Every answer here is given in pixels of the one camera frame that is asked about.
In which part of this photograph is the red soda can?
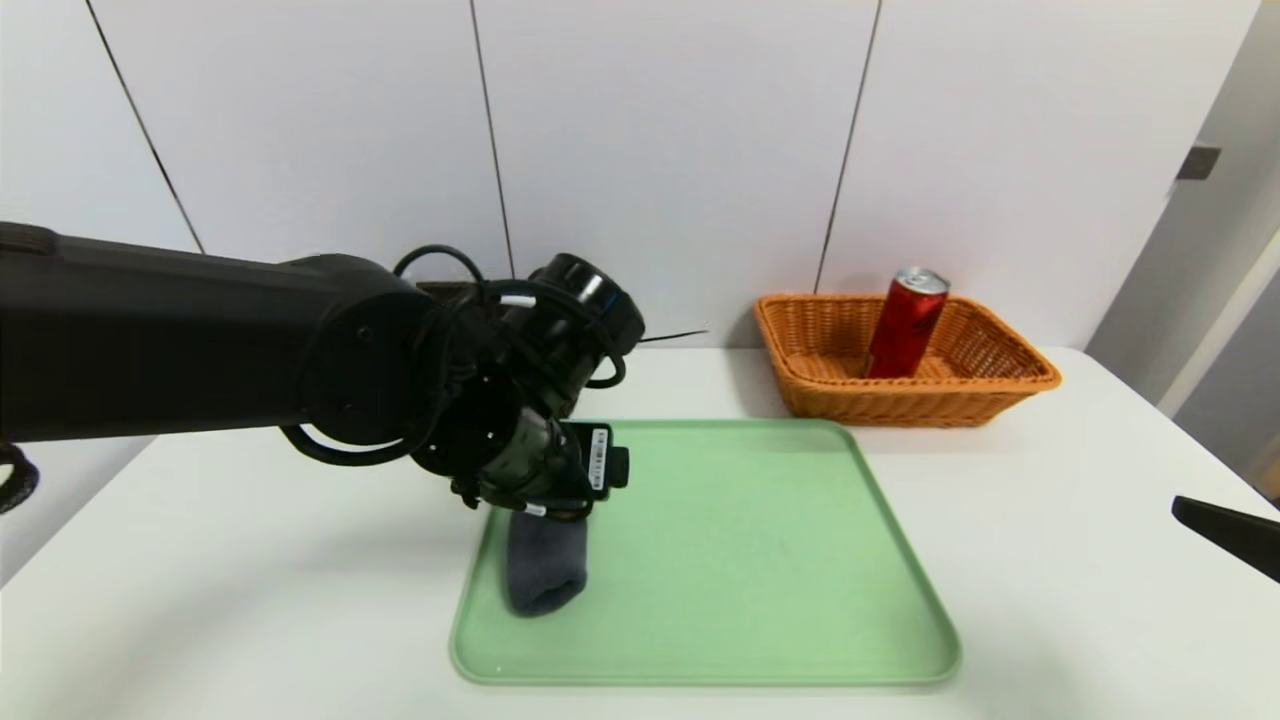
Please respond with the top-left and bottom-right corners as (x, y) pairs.
(865, 266), (951, 380)

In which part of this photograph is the dark grey towel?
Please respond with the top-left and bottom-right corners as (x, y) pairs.
(507, 508), (590, 617)

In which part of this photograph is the orange wicker basket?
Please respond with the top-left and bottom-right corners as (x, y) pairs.
(753, 293), (1063, 429)

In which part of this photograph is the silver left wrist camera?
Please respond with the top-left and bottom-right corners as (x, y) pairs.
(530, 253), (646, 351)

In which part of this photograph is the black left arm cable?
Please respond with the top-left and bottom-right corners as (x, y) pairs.
(278, 244), (488, 469)

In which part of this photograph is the light green plastic tray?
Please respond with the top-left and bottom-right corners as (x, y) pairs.
(450, 418), (963, 687)

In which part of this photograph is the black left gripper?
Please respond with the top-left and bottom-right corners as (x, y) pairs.
(481, 407), (630, 508)

